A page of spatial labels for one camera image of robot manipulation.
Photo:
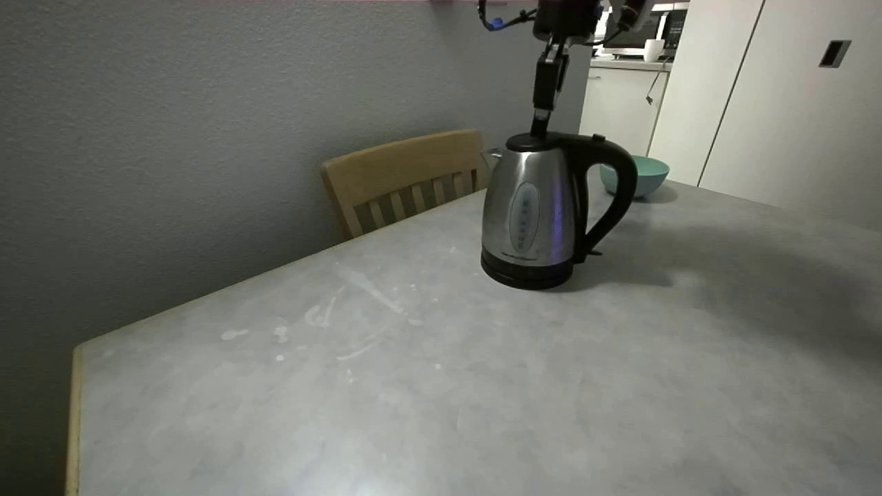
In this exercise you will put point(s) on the wooden chair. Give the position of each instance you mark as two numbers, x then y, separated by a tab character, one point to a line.
402	175

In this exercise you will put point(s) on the silver microwave oven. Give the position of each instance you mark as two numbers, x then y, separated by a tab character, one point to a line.
662	29

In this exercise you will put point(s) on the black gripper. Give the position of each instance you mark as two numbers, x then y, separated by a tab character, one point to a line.
566	15

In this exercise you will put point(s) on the white kitchen counter cabinet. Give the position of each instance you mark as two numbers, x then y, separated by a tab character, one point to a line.
622	100

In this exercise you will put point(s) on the teal bowl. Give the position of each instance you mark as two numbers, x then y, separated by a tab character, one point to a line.
651	172

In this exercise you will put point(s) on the stainless steel electric kettle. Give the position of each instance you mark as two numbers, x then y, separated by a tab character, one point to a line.
527	209

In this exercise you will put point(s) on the white cup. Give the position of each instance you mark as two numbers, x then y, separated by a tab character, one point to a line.
653	51

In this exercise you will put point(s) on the black wall switch plate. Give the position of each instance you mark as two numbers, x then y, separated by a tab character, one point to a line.
832	52

